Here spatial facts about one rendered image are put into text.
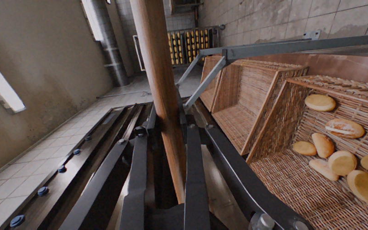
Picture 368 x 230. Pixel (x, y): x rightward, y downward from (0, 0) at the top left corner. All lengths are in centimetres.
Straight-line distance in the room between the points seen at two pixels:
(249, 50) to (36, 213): 128
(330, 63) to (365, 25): 66
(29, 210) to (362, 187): 143
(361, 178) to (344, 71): 36
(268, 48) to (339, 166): 51
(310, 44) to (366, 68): 23
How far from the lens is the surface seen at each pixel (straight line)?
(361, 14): 141
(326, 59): 75
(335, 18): 148
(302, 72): 77
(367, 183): 71
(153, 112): 17
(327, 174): 75
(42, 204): 110
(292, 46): 75
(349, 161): 71
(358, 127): 67
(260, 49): 65
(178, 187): 26
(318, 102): 69
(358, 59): 70
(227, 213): 69
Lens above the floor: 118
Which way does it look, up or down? 3 degrees down
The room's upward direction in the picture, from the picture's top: 99 degrees counter-clockwise
